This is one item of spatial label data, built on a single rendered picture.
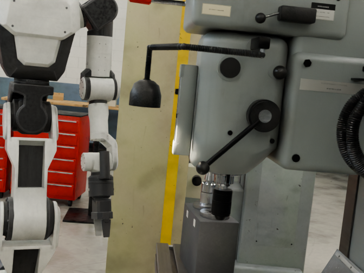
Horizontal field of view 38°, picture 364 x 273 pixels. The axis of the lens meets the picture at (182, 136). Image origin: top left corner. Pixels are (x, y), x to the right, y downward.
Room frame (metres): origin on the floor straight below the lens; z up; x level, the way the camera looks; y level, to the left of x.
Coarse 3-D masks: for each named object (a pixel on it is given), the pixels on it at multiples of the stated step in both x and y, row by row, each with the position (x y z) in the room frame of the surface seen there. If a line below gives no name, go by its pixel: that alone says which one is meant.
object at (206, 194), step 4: (204, 188) 1.64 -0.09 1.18; (208, 188) 1.63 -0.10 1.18; (212, 188) 1.63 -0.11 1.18; (200, 192) 1.65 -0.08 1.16; (204, 192) 1.64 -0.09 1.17; (208, 192) 1.63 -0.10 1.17; (212, 192) 1.64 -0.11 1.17; (200, 196) 1.65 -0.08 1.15; (204, 196) 1.63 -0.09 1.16; (208, 196) 1.63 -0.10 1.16; (200, 200) 1.64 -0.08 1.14; (204, 200) 1.63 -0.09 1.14; (208, 200) 1.63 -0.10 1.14; (204, 204) 1.63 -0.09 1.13; (208, 204) 1.63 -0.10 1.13
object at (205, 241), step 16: (192, 208) 1.63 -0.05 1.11; (208, 208) 1.61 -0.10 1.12; (192, 224) 1.57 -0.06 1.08; (208, 224) 1.49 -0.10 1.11; (224, 224) 1.50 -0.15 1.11; (192, 240) 1.55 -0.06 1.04; (208, 240) 1.49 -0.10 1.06; (224, 240) 1.50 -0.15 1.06; (192, 256) 1.53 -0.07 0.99; (208, 256) 1.49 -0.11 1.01; (224, 256) 1.50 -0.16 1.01; (192, 272) 1.51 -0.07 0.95; (208, 272) 1.49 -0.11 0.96; (224, 272) 1.50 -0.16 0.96
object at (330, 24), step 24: (192, 0) 1.13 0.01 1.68; (216, 0) 1.12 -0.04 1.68; (240, 0) 1.12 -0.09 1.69; (264, 0) 1.13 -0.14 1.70; (288, 0) 1.13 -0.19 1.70; (312, 0) 1.14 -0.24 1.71; (336, 0) 1.14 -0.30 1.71; (192, 24) 1.15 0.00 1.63; (216, 24) 1.12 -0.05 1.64; (240, 24) 1.13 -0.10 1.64; (264, 24) 1.13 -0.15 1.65; (288, 24) 1.13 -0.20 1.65; (312, 24) 1.14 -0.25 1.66; (336, 24) 1.14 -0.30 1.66
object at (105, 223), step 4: (104, 220) 1.74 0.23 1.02; (108, 220) 1.74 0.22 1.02; (104, 224) 1.74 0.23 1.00; (108, 224) 1.74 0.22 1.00; (104, 228) 1.74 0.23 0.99; (108, 228) 1.74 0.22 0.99; (104, 232) 1.73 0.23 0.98; (108, 232) 1.74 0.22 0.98; (104, 236) 1.73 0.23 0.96; (108, 236) 1.74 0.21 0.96
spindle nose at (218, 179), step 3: (216, 174) 1.23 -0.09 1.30; (216, 177) 1.23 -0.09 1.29; (219, 177) 1.23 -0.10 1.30; (222, 177) 1.22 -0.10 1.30; (225, 177) 1.22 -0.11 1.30; (231, 177) 1.23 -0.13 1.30; (234, 177) 1.24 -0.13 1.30; (216, 180) 1.23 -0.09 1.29; (219, 180) 1.23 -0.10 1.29; (222, 180) 1.22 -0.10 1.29; (225, 180) 1.22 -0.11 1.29; (231, 180) 1.23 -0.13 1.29; (219, 183) 1.23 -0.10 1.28; (222, 183) 1.22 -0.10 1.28; (225, 183) 1.22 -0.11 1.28; (231, 183) 1.23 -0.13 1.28
